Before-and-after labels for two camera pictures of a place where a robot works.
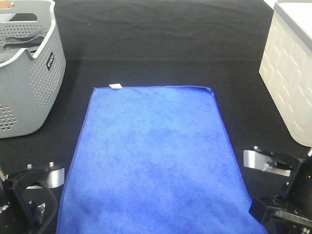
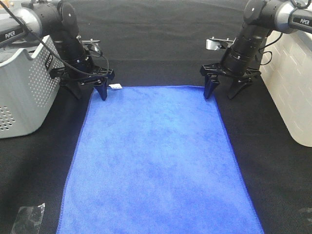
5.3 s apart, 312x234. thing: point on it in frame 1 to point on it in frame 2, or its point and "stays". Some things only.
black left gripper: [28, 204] to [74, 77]
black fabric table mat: [215, 44] stays
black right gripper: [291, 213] to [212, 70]
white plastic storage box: [286, 66] stays
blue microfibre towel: [155, 160] stays
